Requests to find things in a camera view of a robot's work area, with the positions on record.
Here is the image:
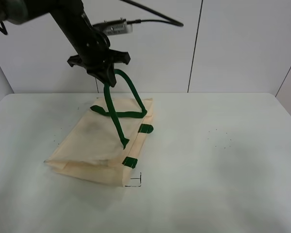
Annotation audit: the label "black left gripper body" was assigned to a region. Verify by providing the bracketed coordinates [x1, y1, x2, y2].
[67, 26, 130, 73]

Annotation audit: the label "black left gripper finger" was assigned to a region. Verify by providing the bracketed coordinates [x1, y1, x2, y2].
[87, 63, 116, 87]

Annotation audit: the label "white linen bag green handles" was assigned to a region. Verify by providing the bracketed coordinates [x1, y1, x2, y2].
[44, 69, 154, 187]

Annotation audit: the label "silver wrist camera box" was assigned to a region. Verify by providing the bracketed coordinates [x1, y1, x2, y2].
[92, 18, 133, 36]

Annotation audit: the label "black camera cable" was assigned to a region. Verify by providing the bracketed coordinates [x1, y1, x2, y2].
[120, 0, 184, 27]

